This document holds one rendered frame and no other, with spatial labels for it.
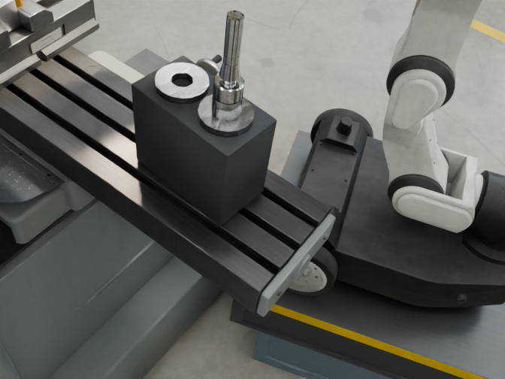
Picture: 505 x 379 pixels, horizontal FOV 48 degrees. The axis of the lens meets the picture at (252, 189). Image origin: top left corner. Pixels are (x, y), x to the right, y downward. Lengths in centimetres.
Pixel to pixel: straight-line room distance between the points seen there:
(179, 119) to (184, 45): 206
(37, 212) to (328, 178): 80
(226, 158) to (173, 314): 100
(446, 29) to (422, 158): 36
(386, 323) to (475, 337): 25
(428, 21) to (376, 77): 177
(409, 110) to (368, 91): 160
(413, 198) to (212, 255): 66
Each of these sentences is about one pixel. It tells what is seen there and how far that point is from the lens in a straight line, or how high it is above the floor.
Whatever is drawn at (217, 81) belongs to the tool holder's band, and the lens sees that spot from 85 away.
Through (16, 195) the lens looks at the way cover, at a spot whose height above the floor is 91.
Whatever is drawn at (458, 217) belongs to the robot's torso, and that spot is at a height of 70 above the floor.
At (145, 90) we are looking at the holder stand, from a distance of 95.
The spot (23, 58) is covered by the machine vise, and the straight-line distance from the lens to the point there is 129.
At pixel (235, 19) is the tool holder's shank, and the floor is 133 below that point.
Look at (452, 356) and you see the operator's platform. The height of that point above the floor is 40.
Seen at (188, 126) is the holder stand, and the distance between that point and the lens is 89.
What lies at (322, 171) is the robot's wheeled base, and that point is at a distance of 161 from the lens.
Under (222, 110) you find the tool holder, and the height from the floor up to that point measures 118.
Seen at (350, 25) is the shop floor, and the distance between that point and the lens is 329.
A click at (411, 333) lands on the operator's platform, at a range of 163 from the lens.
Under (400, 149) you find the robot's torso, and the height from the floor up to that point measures 81.
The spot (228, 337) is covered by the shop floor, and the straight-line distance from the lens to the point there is 195.
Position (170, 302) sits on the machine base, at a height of 20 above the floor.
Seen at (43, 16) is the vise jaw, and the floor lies 105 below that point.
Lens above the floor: 177
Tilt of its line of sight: 51 degrees down
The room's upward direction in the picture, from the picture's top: 10 degrees clockwise
